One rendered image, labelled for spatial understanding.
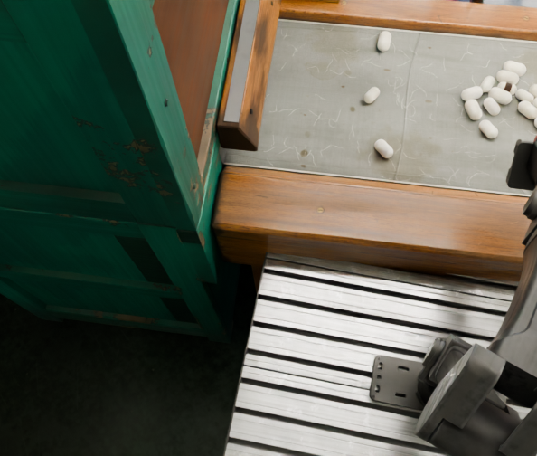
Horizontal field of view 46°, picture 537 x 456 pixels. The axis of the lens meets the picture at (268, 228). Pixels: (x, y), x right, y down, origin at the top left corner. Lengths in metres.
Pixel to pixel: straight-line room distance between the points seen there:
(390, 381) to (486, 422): 0.39
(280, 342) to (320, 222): 0.20
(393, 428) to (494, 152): 0.47
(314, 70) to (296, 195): 0.25
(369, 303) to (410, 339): 0.09
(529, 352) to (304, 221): 0.46
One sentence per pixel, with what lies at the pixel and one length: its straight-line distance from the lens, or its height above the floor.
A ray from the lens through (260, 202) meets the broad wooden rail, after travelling 0.98.
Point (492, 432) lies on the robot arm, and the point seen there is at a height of 1.06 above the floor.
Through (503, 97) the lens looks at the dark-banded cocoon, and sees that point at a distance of 1.13.
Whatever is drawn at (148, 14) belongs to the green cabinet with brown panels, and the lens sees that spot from 0.59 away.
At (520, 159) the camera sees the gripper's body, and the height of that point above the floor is 0.93.
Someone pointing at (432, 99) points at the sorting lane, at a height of 0.74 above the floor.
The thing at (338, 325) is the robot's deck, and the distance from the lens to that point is 1.02.
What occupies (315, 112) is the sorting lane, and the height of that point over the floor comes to 0.74.
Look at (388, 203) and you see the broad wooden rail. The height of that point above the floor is 0.76.
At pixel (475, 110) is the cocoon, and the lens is 1.10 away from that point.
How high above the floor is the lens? 1.66
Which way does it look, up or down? 69 degrees down
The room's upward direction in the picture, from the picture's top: 5 degrees counter-clockwise
